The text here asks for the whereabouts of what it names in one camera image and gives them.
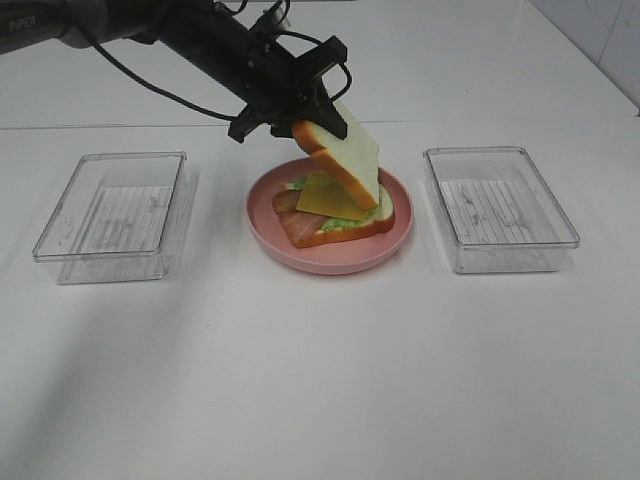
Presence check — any bacon strip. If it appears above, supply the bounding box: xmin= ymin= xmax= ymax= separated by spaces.
xmin=272 ymin=189 xmax=302 ymax=214
xmin=277 ymin=211 xmax=328 ymax=248

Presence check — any right clear plastic container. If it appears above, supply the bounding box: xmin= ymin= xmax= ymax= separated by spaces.
xmin=423 ymin=146 xmax=580 ymax=274

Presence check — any pink round plate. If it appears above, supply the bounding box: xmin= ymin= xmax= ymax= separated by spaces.
xmin=245 ymin=158 xmax=414 ymax=275

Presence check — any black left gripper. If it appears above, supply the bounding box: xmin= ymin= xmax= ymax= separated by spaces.
xmin=228 ymin=14 xmax=348 ymax=142

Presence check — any green lettuce leaf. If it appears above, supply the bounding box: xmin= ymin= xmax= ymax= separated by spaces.
xmin=280 ymin=174 xmax=394 ymax=233

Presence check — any left clear plastic container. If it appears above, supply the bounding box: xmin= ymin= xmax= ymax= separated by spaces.
xmin=32 ymin=151 xmax=193 ymax=285

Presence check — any clear plastic container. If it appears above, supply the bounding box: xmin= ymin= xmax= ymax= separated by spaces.
xmin=32 ymin=151 xmax=193 ymax=285
xmin=423 ymin=146 xmax=580 ymax=274

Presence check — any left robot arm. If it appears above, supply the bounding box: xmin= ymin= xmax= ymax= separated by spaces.
xmin=1 ymin=1 xmax=348 ymax=142

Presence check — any yellow cheese slice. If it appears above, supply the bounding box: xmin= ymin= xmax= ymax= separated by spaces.
xmin=296 ymin=172 xmax=367 ymax=221

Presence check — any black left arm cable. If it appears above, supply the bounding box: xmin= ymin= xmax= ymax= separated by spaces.
xmin=64 ymin=0 xmax=352 ymax=122

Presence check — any white bread slice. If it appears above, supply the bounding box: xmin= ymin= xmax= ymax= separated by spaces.
xmin=321 ymin=212 xmax=395 ymax=245
xmin=292 ymin=100 xmax=380 ymax=210

